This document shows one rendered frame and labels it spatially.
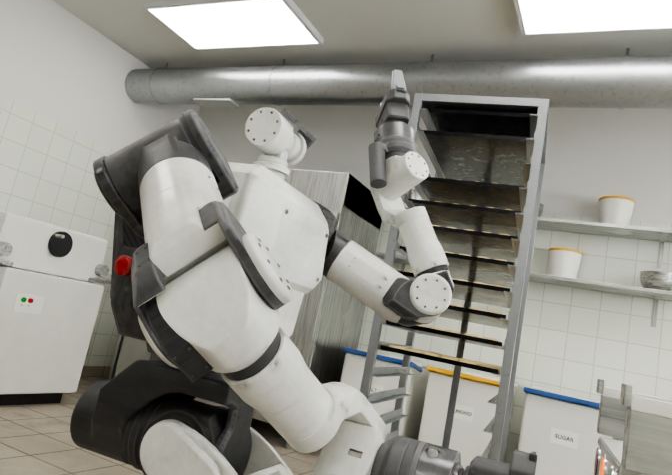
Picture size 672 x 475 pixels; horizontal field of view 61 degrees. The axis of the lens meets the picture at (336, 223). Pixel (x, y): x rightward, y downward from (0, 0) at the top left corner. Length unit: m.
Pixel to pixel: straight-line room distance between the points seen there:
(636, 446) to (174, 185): 0.49
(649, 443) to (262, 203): 0.54
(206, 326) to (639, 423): 0.37
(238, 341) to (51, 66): 4.92
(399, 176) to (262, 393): 0.69
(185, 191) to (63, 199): 4.82
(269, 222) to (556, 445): 3.34
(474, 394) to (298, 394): 3.49
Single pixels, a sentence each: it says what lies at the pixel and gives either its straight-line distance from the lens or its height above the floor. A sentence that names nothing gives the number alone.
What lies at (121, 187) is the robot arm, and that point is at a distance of 0.76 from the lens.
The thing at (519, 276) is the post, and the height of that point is 1.18.
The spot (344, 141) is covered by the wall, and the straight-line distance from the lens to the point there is 5.49.
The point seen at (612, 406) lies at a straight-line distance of 0.85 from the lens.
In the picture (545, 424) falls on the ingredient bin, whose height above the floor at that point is 0.57.
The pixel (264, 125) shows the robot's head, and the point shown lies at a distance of 0.94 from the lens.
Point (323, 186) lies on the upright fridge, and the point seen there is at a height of 1.93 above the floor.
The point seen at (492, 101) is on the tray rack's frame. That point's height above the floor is 1.80.
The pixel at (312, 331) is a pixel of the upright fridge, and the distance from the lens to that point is 4.16.
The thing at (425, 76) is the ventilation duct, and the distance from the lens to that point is 4.22.
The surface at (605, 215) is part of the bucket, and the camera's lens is 4.53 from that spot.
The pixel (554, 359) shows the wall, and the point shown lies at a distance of 4.63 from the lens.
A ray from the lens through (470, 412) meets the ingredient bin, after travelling 4.05.
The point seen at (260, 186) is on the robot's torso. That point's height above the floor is 1.08.
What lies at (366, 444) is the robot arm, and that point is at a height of 0.79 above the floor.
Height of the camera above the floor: 0.91
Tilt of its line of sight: 10 degrees up
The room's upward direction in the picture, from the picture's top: 11 degrees clockwise
